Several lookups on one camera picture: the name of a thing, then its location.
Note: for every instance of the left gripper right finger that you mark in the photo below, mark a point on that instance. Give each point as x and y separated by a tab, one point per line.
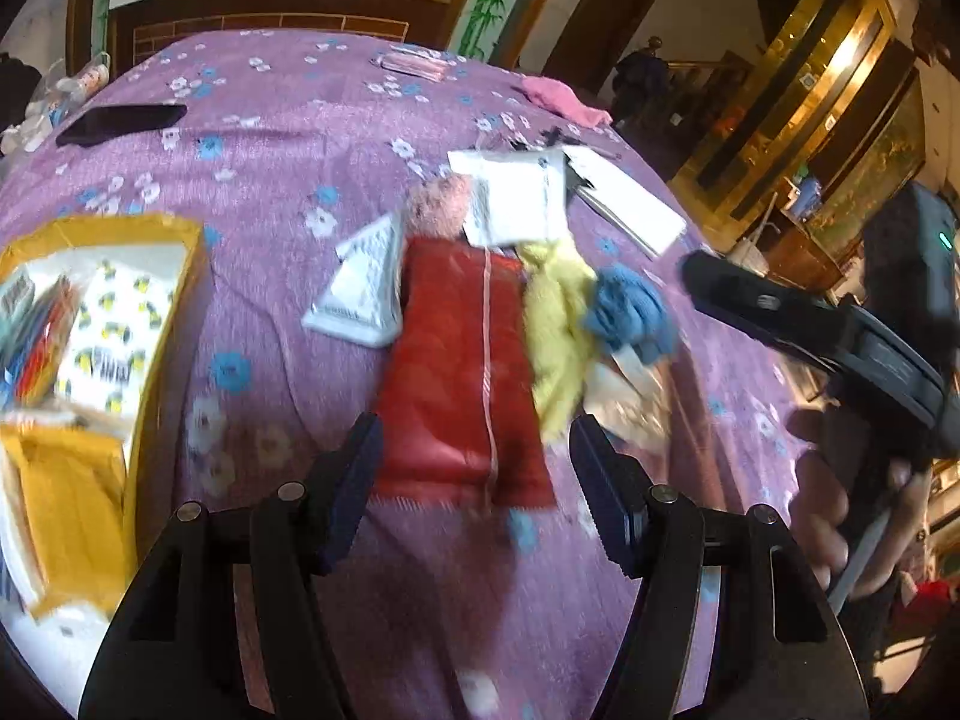
613	486

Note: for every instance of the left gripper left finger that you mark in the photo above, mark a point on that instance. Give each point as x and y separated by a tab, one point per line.
339	486

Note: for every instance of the red zippered pouch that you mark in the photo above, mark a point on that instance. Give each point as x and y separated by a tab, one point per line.
459	420

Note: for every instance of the blue fluffy towel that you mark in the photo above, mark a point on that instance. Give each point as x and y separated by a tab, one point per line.
627	310

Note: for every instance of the yellow fluffy towel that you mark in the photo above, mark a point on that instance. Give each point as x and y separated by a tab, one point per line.
559	291

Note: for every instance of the right hand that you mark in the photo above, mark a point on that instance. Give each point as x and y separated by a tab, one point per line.
835	438

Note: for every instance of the white triangular packet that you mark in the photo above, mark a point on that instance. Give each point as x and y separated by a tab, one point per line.
361	303

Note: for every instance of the white notebook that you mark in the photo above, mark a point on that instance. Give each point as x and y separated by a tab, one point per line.
649	222

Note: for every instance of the pink fluffy ball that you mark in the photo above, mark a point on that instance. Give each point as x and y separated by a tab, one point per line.
438	209

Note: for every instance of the yellow cardboard box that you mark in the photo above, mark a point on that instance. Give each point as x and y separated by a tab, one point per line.
101	316

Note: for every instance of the white printed sachet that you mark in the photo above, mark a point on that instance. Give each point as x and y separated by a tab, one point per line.
517	196

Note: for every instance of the purple floral tablecloth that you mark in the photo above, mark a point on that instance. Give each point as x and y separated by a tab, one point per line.
292	142

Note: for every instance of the pink cloth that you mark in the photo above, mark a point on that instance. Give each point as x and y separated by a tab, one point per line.
559	99

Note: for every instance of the black smartphone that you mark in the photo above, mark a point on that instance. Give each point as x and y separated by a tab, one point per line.
101	124

